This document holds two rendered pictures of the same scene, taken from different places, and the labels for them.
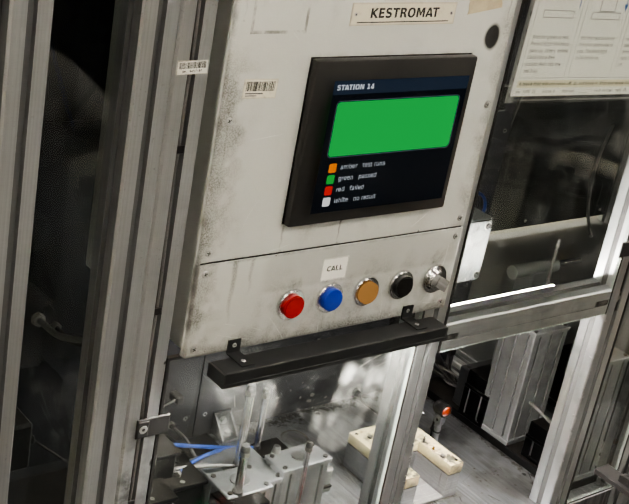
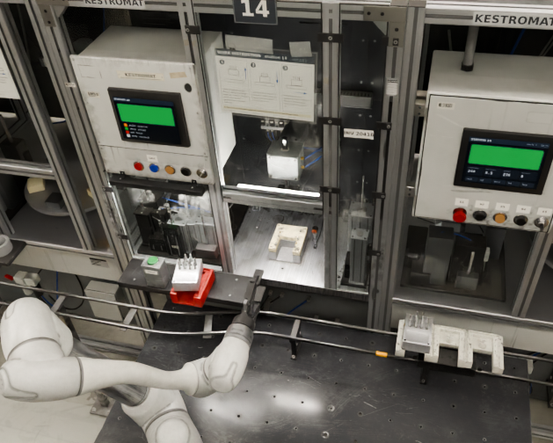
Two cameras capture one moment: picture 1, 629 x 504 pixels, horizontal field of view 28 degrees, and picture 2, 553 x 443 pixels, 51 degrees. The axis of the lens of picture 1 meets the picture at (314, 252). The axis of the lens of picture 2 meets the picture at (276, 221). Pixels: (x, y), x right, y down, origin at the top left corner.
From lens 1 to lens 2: 2.00 m
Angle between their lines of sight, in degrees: 53
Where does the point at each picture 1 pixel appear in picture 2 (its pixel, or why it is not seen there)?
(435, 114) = (163, 113)
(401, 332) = (182, 188)
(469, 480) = (314, 262)
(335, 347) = (153, 185)
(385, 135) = (142, 117)
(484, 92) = (194, 108)
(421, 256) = (192, 163)
